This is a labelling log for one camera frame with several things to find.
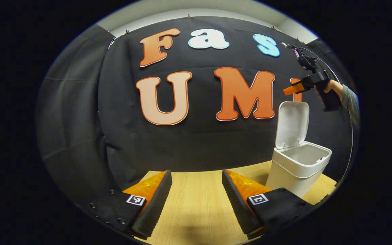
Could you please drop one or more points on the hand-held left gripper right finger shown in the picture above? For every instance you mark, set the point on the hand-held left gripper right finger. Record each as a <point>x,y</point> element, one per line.
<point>238,204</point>

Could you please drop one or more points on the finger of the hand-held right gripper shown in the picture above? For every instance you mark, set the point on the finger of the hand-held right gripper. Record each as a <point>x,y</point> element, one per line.
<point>301,87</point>

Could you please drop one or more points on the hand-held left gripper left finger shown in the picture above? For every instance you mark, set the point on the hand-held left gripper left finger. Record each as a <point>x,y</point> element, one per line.
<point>153,204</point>

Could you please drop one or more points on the white desktop garbage bin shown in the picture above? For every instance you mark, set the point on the white desktop garbage bin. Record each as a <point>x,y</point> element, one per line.
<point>294,166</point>

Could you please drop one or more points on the wooden desktop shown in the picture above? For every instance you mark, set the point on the wooden desktop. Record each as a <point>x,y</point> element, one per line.
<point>196,204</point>

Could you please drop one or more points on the black backdrop cloth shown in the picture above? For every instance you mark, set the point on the black backdrop cloth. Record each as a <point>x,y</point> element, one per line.
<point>199,146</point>

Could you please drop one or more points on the row of small backdrop clamps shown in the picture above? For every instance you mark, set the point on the row of small backdrop clamps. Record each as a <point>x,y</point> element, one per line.
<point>188,16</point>

